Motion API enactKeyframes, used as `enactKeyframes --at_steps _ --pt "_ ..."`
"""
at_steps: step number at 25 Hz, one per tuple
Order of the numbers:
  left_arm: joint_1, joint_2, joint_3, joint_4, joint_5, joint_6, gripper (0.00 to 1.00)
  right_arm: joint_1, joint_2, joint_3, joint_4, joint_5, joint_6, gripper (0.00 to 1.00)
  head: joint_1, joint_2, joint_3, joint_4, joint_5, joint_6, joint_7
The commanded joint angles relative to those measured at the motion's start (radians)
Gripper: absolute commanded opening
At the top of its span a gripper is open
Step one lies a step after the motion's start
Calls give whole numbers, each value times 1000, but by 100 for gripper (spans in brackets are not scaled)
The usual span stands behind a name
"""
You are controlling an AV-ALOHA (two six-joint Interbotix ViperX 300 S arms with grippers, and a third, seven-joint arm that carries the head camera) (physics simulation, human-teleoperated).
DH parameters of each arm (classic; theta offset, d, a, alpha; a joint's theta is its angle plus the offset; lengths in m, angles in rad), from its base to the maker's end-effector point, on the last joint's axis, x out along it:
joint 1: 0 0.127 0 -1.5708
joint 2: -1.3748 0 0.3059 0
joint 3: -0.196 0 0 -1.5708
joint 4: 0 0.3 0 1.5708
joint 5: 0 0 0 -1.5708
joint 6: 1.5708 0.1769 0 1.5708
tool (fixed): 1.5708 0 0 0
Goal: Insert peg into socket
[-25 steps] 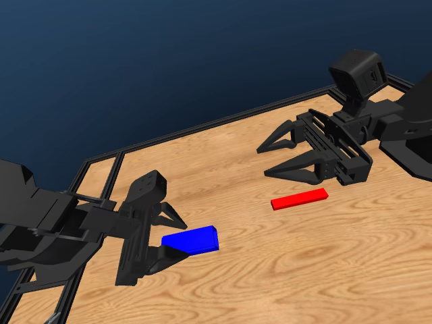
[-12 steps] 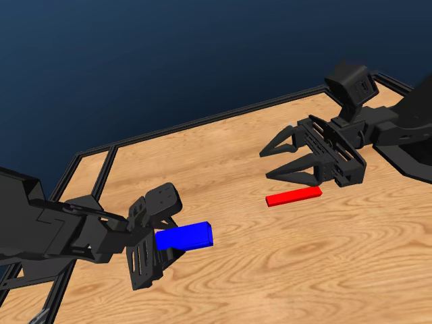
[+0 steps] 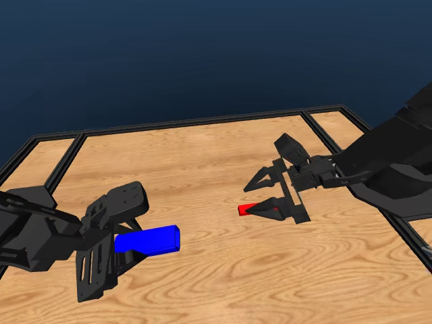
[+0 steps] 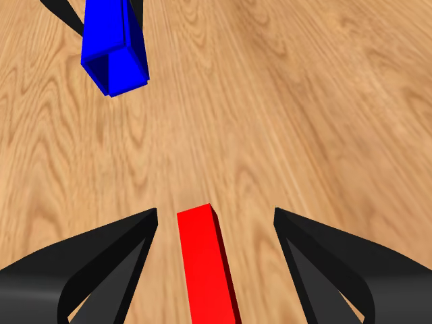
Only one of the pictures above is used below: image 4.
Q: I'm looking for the blue hollow socket block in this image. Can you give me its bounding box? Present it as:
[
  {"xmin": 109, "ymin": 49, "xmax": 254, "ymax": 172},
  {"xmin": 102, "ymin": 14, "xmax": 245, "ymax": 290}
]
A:
[{"xmin": 80, "ymin": 0, "xmax": 151, "ymax": 99}]

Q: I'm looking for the thin red peg bar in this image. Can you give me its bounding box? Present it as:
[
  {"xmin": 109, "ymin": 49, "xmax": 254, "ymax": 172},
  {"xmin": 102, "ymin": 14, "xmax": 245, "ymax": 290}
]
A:
[{"xmin": 176, "ymin": 202, "xmax": 243, "ymax": 324}]

